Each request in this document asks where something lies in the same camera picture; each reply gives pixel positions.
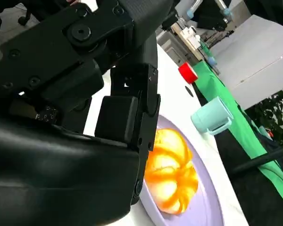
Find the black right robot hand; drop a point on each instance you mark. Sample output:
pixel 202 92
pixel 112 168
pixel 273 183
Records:
pixel 61 164

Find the orange and white bread roll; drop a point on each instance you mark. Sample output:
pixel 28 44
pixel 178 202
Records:
pixel 172 169

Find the lilac plate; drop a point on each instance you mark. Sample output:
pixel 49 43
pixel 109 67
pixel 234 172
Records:
pixel 202 193

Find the black table grommet hole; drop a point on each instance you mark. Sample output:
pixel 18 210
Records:
pixel 189 91

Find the black office chair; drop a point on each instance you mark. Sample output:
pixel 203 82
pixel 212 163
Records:
pixel 24 17

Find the pale green mug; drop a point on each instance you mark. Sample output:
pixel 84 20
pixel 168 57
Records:
pixel 210 115

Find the red tape roll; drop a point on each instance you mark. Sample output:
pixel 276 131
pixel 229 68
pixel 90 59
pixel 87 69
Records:
pixel 187 71

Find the cluttered workshop bench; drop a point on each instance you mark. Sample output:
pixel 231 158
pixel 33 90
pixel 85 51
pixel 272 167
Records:
pixel 188 40

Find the black cloth below green cloth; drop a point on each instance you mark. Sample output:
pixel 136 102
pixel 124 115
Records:
pixel 250 200

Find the black pole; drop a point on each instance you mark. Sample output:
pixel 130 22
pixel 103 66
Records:
pixel 261 160

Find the green potted plant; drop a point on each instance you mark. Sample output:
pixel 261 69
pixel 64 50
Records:
pixel 273 117

